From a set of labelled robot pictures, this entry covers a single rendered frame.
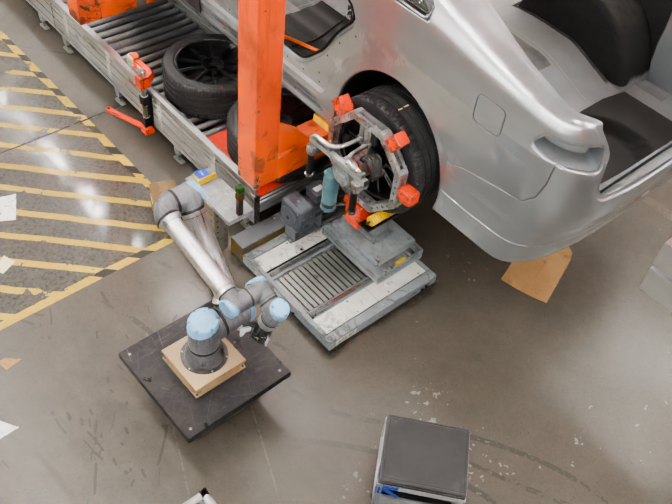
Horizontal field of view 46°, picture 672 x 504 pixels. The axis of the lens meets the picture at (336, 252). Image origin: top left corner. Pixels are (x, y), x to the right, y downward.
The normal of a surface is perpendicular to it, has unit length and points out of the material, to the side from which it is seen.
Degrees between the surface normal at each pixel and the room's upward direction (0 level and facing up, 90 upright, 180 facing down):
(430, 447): 0
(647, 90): 0
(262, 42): 90
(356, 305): 0
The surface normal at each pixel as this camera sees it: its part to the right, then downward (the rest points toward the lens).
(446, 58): -0.73, 0.32
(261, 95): 0.65, 0.60
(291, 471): 0.09, -0.67
